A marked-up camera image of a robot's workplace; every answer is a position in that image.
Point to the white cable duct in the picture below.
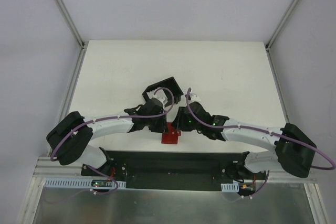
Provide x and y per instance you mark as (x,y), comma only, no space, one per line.
(78,183)
(230,187)

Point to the left aluminium frame post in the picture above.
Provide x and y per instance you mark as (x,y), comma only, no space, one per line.
(70,23)

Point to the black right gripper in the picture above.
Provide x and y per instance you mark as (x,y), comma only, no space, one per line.
(177,123)

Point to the aluminium front rail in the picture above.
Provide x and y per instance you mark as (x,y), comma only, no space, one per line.
(45,167)

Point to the left white cable duct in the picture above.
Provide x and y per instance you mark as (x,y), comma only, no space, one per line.
(78,183)

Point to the red leather card holder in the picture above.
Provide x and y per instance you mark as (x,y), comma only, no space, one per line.
(171,135)

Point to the right white cable duct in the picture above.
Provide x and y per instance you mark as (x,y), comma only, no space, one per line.
(230,187)

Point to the black card box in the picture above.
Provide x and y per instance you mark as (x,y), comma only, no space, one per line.
(169,83)

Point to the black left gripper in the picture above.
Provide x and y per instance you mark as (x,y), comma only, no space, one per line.
(161,125)

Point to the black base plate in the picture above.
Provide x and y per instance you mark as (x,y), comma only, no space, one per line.
(179,171)

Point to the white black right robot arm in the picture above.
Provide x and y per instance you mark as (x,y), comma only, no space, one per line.
(286,148)

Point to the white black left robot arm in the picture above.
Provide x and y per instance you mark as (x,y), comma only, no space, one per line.
(69,140)

